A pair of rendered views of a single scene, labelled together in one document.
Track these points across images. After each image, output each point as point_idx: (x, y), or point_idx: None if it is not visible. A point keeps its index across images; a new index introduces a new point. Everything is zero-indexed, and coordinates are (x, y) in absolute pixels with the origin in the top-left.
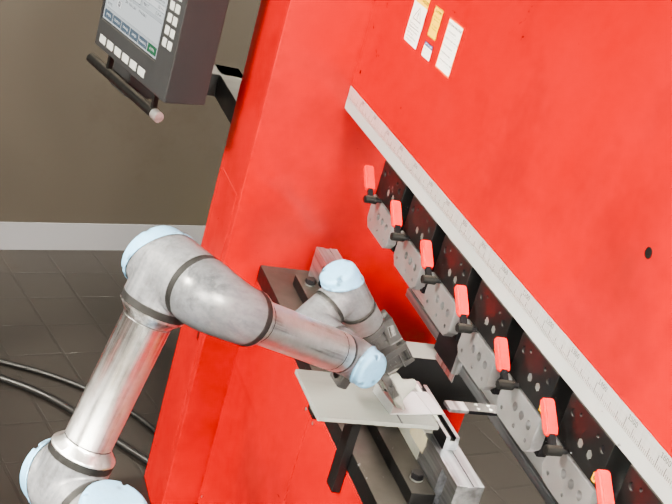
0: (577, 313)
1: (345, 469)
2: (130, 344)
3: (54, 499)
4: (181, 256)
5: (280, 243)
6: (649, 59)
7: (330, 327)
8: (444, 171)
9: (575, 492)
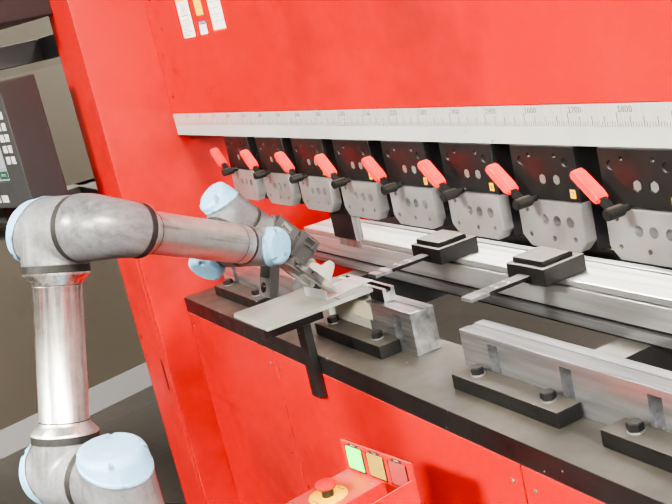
0: (405, 82)
1: (320, 372)
2: (50, 309)
3: (57, 480)
4: (50, 205)
5: (190, 271)
6: None
7: (221, 221)
8: (263, 95)
9: (486, 213)
